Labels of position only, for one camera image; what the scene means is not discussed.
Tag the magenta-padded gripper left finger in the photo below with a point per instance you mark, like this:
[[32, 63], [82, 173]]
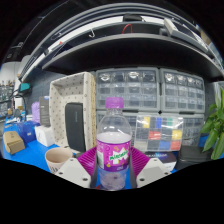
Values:
[[73, 171]]

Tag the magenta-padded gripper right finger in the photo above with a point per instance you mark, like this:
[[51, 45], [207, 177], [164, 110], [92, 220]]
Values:
[[153, 171]]

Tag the clear bottle with purple label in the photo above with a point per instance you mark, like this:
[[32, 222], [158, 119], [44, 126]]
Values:
[[113, 156]]

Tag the black box with white label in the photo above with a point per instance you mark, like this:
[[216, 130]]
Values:
[[165, 158]]

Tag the beige patterned mug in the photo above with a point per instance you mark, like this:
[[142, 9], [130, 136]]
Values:
[[56, 158]]

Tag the clear organizer box coloured parts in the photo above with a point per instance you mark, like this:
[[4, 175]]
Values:
[[158, 133]]

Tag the black flat case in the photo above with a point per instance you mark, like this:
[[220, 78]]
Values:
[[191, 156]]

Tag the black rectangular device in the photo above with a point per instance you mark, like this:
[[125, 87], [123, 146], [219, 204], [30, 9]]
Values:
[[75, 126]]

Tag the small white box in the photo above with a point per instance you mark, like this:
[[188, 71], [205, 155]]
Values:
[[45, 135]]

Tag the blue plastic bin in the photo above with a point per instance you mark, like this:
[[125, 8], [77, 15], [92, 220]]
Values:
[[27, 131]]

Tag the dark grey upright box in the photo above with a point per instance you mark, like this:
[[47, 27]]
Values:
[[44, 111]]

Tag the small cardboard box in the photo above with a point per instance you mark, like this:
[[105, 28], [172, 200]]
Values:
[[13, 141]]

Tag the purple bag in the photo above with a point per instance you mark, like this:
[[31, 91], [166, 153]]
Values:
[[35, 111]]

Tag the green potted plant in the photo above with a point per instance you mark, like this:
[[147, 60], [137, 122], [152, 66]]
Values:
[[213, 133]]

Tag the white perforated storage basket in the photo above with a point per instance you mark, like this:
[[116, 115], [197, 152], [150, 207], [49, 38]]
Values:
[[71, 90]]

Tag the teal tool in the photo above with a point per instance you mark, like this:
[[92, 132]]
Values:
[[24, 87]]

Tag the white oscilloscope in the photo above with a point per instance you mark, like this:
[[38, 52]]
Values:
[[183, 31]]

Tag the red and yellow test leads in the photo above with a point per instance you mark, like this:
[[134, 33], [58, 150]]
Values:
[[127, 28]]

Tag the black object on shelf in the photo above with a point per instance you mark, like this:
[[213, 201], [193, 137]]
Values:
[[132, 18]]

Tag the black wall shelf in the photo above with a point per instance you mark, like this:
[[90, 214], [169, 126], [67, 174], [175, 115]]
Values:
[[133, 53]]

